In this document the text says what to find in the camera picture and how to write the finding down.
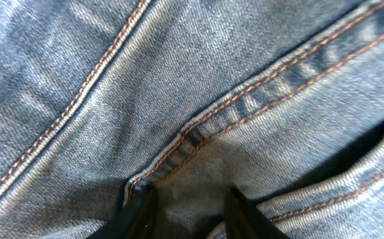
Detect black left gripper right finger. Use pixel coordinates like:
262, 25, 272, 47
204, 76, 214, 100
224, 188, 289, 239

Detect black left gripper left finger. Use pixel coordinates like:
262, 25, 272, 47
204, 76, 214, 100
87, 187, 158, 239

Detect light blue denim jeans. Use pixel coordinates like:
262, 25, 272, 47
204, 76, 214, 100
0, 0, 384, 238

